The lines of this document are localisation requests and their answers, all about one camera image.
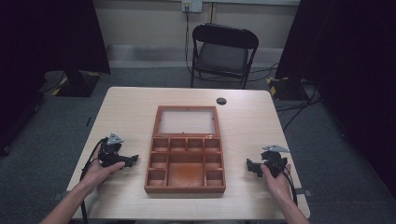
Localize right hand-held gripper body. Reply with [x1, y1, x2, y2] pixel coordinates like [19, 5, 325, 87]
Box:
[251, 145, 291, 179]

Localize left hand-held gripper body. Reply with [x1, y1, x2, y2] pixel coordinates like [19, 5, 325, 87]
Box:
[97, 133, 134, 169]

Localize brown wooden compartment box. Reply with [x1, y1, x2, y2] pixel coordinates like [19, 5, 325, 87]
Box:
[144, 105, 227, 194]

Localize person's left hand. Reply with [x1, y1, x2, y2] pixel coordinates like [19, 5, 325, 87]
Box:
[80, 145, 126, 192]

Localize person's right hand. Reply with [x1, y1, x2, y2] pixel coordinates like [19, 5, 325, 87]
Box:
[260, 163, 293, 203]

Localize black stand base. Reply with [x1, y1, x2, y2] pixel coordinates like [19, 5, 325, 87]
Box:
[266, 77, 309, 102]
[55, 69, 102, 98]

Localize black folding chair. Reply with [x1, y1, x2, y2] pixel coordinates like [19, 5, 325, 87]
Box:
[190, 22, 260, 90]

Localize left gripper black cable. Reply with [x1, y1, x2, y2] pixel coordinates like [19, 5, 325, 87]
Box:
[79, 138, 108, 224]

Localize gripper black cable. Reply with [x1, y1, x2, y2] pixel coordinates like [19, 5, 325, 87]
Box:
[281, 167, 299, 207]
[79, 138, 108, 224]

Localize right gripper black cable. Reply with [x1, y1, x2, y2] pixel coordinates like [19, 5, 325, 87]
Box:
[281, 167, 299, 207]

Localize black floor cables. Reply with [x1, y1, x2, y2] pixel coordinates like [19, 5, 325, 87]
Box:
[248, 63, 323, 133]

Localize black wall cable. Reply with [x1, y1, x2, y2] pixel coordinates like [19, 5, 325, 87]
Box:
[184, 6, 195, 76]

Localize white wall socket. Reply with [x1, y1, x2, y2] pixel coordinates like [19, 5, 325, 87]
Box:
[181, 0, 204, 14]

